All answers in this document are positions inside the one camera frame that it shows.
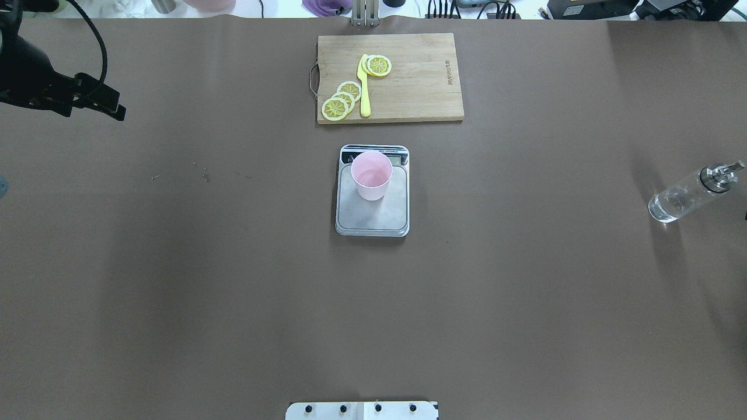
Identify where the black power strip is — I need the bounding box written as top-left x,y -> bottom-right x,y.
424,1 -> 521,20

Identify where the pink bowl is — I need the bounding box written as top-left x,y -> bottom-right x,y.
184,0 -> 236,13

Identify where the purple cloth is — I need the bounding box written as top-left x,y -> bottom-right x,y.
302,0 -> 352,17

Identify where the clear glass sauce bottle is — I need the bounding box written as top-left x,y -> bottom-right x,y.
648,160 -> 745,223

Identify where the bamboo cutting board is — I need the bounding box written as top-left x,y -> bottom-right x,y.
316,33 -> 465,125

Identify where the black thermos bottle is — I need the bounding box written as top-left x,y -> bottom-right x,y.
382,0 -> 406,8

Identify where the pink plastic cup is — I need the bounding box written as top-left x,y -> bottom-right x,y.
351,150 -> 394,201

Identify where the yellow plastic knife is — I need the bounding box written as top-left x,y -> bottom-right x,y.
357,58 -> 371,118

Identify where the aluminium frame post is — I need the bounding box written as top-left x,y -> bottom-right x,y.
351,0 -> 381,27

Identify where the lemon slice under pair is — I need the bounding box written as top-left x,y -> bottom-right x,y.
359,55 -> 372,75

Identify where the lemon slice top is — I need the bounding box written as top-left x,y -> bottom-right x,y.
320,98 -> 349,122

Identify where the lemon slice front pair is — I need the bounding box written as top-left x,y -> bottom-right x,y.
368,55 -> 392,78

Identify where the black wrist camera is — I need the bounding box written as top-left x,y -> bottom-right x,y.
72,73 -> 127,121

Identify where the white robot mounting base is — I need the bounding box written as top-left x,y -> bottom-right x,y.
285,401 -> 440,419

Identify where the silver digital kitchen scale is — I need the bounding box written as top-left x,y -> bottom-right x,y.
334,144 -> 410,237

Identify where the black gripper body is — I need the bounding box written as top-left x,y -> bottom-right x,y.
1,12 -> 76,117

